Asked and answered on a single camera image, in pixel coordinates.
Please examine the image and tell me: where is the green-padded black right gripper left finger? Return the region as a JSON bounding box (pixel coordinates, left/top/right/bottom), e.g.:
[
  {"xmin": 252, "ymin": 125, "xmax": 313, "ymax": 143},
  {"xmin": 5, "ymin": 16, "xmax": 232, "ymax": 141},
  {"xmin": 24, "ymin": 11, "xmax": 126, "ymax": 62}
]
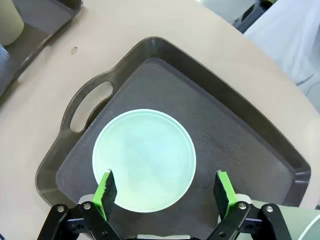
[{"xmin": 37, "ymin": 169, "xmax": 123, "ymax": 240}]

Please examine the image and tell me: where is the green-padded black right gripper right finger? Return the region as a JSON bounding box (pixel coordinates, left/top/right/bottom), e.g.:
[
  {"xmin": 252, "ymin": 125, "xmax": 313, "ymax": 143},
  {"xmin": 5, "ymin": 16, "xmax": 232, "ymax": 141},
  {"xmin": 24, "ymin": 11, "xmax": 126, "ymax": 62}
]
[{"xmin": 204, "ymin": 170, "xmax": 292, "ymax": 240}]

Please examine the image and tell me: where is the light green bowl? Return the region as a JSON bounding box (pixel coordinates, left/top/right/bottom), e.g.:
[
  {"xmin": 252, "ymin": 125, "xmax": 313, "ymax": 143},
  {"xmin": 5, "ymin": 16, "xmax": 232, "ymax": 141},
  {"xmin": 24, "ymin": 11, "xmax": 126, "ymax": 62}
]
[{"xmin": 92, "ymin": 108, "xmax": 197, "ymax": 214}]

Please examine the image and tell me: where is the light green tall cup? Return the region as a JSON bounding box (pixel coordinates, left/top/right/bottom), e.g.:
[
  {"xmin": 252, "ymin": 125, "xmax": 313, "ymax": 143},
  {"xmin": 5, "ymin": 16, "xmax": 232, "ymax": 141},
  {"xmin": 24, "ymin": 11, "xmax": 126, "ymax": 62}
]
[{"xmin": 246, "ymin": 198, "xmax": 320, "ymax": 240}]

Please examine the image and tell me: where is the brown tall cup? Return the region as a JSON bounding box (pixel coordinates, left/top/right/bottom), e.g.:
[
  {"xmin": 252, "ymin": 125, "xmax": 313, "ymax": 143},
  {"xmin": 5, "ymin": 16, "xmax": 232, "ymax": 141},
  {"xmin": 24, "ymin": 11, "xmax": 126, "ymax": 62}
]
[{"xmin": 0, "ymin": 0, "xmax": 25, "ymax": 47}]

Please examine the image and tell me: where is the person in white hooded jacket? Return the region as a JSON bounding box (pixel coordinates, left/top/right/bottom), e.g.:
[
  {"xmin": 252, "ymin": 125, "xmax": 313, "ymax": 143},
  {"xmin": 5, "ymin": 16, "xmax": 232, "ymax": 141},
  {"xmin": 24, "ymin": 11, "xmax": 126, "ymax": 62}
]
[{"xmin": 243, "ymin": 0, "xmax": 320, "ymax": 113}]

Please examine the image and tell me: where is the dark brown handled tray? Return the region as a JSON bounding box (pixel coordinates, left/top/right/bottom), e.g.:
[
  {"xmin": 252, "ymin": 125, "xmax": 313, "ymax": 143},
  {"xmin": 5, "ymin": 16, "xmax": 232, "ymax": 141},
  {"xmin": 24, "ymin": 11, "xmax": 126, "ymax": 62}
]
[
  {"xmin": 34, "ymin": 36, "xmax": 312, "ymax": 226},
  {"xmin": 0, "ymin": 0, "xmax": 84, "ymax": 101}
]

